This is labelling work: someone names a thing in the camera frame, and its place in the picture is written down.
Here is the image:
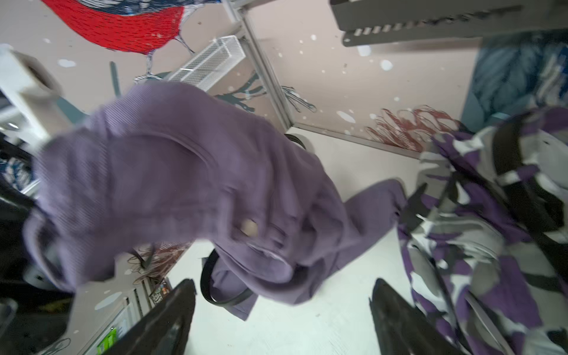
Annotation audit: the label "purple candy packet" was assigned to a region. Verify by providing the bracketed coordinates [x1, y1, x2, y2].
[149, 277, 172, 306]

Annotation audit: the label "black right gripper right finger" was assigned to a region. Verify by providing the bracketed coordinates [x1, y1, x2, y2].
[369, 278, 461, 354]

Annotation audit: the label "white wire mesh shelf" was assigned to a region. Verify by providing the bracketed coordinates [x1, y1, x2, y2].
[165, 35, 246, 92]

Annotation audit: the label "black hanging wire basket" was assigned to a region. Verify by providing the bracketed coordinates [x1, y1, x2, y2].
[329, 0, 567, 47]

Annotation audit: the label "green wipes packet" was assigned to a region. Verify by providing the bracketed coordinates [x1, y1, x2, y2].
[97, 327, 118, 355]

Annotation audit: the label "black belt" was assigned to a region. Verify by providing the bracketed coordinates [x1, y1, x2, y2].
[199, 132, 312, 308]
[492, 114, 567, 275]

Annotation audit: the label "purple camouflage trousers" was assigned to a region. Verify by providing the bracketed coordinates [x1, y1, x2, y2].
[398, 107, 567, 354]

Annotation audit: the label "lilac purple trousers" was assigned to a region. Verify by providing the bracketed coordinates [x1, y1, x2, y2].
[23, 81, 406, 302]

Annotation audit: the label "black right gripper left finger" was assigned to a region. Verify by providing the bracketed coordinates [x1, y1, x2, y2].
[106, 279, 196, 355]

